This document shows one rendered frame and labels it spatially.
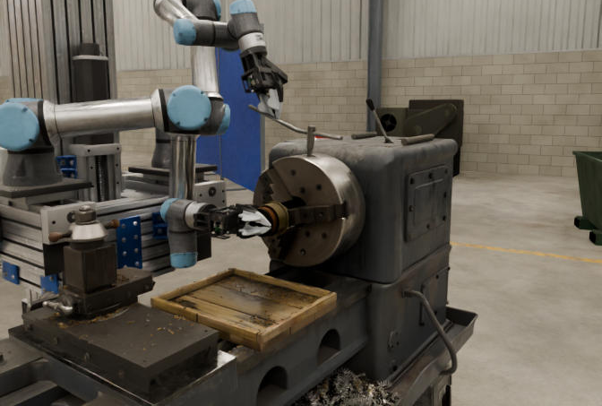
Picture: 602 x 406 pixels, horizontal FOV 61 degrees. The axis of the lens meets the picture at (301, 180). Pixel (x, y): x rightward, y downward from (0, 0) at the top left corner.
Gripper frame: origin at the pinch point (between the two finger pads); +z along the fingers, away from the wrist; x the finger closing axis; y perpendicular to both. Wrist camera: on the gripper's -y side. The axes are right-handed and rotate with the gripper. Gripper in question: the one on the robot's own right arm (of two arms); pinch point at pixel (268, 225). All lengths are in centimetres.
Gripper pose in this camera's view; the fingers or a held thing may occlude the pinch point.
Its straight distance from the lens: 128.8
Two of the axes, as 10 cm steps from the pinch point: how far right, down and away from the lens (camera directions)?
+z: 8.1, 0.9, -5.8
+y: -5.9, 1.2, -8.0
